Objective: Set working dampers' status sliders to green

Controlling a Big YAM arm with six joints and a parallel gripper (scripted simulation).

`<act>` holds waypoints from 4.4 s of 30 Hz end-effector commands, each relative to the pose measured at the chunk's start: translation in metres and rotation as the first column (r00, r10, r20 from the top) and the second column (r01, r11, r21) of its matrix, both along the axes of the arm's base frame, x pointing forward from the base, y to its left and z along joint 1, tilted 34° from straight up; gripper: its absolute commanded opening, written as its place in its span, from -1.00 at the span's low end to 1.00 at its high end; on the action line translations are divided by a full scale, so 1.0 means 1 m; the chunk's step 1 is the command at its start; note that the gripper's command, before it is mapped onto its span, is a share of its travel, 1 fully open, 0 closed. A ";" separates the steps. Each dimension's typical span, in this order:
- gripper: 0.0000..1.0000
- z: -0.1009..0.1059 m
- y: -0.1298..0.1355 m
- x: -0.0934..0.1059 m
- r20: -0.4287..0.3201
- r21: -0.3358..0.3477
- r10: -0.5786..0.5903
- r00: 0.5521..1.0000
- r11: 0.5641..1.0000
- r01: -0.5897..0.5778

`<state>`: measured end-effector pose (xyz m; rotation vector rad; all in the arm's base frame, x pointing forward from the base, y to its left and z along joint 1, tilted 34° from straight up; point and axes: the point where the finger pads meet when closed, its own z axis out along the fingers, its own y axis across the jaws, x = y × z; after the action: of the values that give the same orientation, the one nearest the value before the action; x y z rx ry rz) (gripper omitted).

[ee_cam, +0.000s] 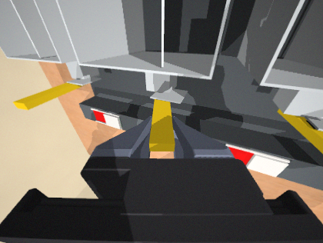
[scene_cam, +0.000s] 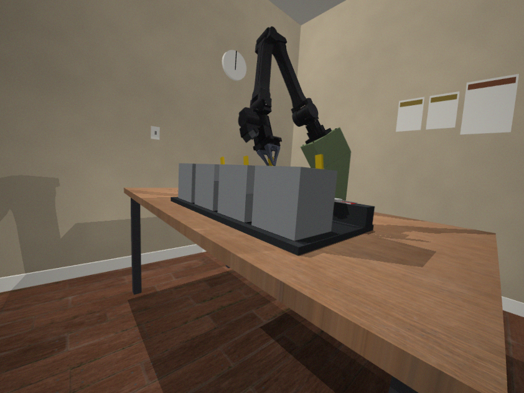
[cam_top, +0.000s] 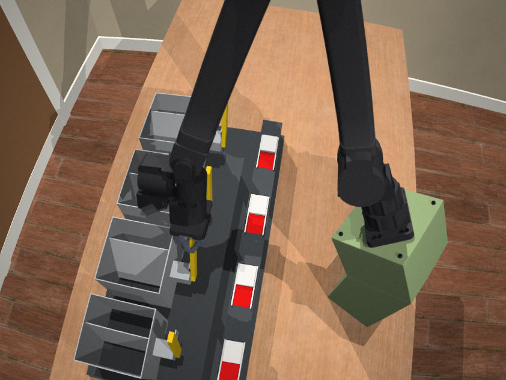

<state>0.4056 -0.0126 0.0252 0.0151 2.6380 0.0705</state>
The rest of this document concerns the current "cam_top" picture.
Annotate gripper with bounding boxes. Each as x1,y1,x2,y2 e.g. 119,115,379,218
169,196,213,253

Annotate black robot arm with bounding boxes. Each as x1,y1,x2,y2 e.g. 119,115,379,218
136,0,414,248

